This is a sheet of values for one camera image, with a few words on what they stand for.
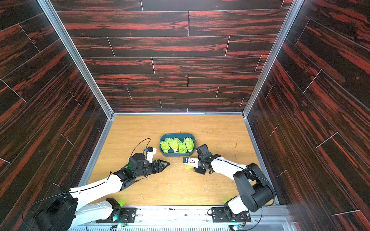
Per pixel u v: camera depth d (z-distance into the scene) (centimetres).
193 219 72
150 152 76
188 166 85
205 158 72
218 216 73
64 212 41
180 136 101
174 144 95
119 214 68
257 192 43
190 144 93
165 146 93
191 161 78
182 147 96
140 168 66
